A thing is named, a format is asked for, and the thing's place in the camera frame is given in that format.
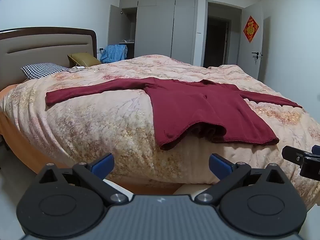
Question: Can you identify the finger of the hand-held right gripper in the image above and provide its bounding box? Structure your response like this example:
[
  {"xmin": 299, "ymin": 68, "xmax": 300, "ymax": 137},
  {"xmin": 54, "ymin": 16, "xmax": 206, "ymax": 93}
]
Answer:
[
  {"xmin": 282, "ymin": 145, "xmax": 312, "ymax": 167},
  {"xmin": 299, "ymin": 145, "xmax": 320, "ymax": 178}
]

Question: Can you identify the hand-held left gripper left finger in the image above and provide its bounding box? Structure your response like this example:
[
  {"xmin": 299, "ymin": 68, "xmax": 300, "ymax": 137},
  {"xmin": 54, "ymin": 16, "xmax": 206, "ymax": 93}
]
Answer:
[{"xmin": 35, "ymin": 153, "xmax": 132, "ymax": 205}]

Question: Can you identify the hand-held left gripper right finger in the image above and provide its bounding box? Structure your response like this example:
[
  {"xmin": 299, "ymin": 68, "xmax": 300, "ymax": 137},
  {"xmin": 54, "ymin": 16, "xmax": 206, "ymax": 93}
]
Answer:
[{"xmin": 194, "ymin": 153, "xmax": 288, "ymax": 205}]

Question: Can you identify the dark red sweater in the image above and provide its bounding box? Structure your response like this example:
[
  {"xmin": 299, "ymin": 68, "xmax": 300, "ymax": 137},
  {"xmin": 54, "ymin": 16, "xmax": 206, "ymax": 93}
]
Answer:
[{"xmin": 45, "ymin": 77, "xmax": 303, "ymax": 151}]

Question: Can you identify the floral beige quilt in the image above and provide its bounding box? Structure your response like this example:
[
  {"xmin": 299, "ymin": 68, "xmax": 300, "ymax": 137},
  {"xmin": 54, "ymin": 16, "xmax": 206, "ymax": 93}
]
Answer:
[{"xmin": 0, "ymin": 54, "xmax": 320, "ymax": 203}]

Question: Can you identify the orange bedsheet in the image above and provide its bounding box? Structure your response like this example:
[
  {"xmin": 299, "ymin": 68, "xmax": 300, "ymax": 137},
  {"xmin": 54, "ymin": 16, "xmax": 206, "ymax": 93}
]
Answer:
[{"xmin": 0, "ymin": 84, "xmax": 180, "ymax": 195}]

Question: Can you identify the white door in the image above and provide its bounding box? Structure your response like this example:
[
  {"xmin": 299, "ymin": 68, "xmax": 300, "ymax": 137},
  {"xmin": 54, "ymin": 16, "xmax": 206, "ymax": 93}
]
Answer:
[{"xmin": 237, "ymin": 4, "xmax": 264, "ymax": 80}]

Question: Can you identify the olive green pillow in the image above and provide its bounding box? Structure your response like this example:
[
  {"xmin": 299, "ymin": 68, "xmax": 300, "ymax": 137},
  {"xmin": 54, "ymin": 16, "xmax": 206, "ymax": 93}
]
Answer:
[{"xmin": 67, "ymin": 52, "xmax": 102, "ymax": 68}]

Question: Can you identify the houndstooth pillow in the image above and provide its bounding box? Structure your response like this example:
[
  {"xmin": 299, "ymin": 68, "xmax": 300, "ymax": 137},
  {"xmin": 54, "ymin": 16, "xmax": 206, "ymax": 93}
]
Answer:
[{"xmin": 20, "ymin": 63, "xmax": 72, "ymax": 81}]

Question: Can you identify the blue garment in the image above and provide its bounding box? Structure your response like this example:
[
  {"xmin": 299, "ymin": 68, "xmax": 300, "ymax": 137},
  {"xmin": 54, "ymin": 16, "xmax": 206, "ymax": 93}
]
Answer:
[{"xmin": 101, "ymin": 44, "xmax": 128, "ymax": 64}]

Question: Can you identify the red diamond door decoration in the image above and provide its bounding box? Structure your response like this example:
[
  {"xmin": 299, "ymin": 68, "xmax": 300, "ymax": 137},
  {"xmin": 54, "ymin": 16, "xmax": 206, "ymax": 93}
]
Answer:
[{"xmin": 243, "ymin": 15, "xmax": 259, "ymax": 43}]

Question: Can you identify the brown bed headboard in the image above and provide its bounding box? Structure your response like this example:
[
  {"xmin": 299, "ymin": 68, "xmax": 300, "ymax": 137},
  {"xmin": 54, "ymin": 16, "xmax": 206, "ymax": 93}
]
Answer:
[{"xmin": 0, "ymin": 27, "xmax": 97, "ymax": 92}]

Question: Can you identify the grey built-in wardrobe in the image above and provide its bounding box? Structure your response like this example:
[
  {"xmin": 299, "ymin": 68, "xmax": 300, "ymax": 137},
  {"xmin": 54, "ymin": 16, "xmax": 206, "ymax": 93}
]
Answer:
[{"xmin": 108, "ymin": 0, "xmax": 199, "ymax": 65}]

